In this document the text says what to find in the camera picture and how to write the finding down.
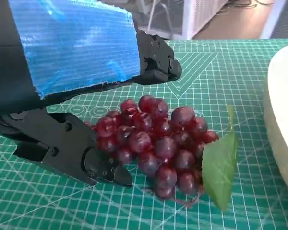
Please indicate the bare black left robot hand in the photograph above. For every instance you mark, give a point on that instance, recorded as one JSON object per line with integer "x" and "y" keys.
{"x": 74, "y": 45}

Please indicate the red toy grape bunch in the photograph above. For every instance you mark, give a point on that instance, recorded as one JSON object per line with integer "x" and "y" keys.
{"x": 163, "y": 146}

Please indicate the white square plate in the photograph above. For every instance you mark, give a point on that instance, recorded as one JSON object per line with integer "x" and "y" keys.
{"x": 283, "y": 107}

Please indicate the white mesh cabinet on casters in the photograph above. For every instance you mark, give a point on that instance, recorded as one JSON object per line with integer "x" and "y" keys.
{"x": 199, "y": 14}

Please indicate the green cutting mat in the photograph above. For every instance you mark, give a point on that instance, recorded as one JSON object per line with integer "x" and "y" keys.
{"x": 242, "y": 100}

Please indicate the white cabinet with grey mesh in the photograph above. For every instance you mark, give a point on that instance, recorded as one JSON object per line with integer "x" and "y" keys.
{"x": 283, "y": 19}

